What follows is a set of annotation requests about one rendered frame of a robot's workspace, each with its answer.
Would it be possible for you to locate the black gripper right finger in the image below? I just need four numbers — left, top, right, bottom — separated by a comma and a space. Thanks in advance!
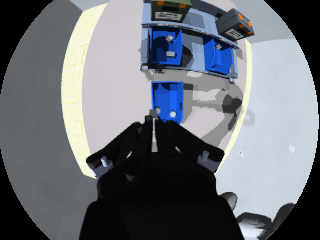
153, 109, 225, 181

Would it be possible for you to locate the blue open-front bin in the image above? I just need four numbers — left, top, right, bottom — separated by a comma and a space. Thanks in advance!
150, 26, 183, 67
151, 81, 183, 124
203, 34, 233, 75

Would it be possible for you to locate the dark grey shelf rack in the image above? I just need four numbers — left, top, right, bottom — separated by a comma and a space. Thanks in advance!
140, 0, 240, 83

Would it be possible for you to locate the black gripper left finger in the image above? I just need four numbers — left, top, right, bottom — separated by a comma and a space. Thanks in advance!
86, 109, 154, 183

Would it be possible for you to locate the dark green tool case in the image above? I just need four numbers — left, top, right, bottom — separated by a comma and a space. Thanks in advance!
151, 0, 192, 23

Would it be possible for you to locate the black tool case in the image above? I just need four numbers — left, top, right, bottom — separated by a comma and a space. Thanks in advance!
215, 8, 255, 42

